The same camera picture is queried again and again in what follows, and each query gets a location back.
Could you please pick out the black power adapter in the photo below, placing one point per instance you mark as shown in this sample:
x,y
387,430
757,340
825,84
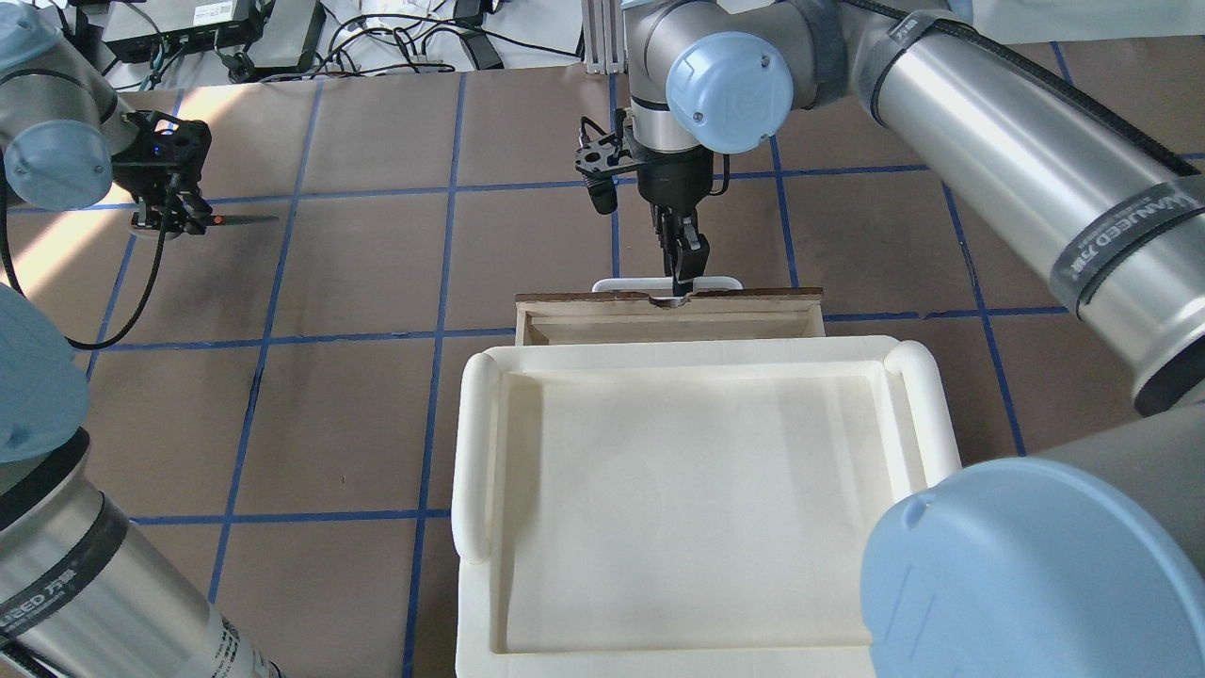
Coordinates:
x,y
479,49

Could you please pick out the black electronics box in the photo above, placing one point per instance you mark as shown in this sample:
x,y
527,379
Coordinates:
x,y
252,38

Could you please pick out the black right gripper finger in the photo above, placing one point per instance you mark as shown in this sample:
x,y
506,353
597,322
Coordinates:
x,y
667,228
688,257

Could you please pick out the white drawer handle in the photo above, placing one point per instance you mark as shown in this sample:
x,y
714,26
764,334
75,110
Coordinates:
x,y
666,284

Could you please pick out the aluminium frame post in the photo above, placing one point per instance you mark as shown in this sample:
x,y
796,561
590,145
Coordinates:
x,y
603,37

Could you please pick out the right arm camera mount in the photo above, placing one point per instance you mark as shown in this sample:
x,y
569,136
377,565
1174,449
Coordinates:
x,y
600,158

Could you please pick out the orange grey handled scissors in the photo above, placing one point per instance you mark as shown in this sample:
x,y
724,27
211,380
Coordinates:
x,y
240,220

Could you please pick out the brown wooden drawer cabinet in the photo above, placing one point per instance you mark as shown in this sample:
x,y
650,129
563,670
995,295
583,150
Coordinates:
x,y
636,317

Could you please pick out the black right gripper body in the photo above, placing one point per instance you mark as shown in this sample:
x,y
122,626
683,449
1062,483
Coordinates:
x,y
677,180

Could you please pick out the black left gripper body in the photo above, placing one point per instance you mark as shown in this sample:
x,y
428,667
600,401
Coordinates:
x,y
191,204

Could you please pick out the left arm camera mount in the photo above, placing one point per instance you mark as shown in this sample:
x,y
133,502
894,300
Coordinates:
x,y
165,158

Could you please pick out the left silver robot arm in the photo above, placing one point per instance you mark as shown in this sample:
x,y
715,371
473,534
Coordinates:
x,y
84,593

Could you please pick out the white foam tray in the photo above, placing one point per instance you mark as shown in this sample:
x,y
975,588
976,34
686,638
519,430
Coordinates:
x,y
686,509

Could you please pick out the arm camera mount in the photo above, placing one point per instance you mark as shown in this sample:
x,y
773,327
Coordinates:
x,y
600,158
165,158

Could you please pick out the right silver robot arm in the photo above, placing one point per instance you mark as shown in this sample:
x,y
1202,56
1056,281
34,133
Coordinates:
x,y
1084,560

